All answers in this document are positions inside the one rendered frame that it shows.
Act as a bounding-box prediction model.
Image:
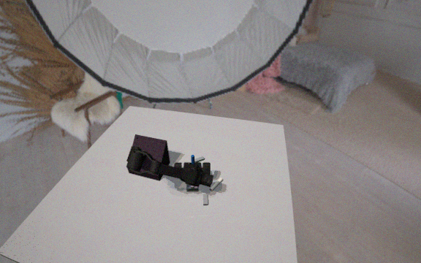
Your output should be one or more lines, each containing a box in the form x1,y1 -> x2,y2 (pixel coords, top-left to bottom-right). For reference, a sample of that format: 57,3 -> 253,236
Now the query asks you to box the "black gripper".
174,162 -> 211,174

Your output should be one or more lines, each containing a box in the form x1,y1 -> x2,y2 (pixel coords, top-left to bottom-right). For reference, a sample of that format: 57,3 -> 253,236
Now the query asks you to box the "keyboard with keys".
186,184 -> 199,191

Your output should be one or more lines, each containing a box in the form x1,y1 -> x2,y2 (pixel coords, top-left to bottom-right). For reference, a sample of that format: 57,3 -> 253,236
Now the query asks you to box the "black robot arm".
126,147 -> 213,187

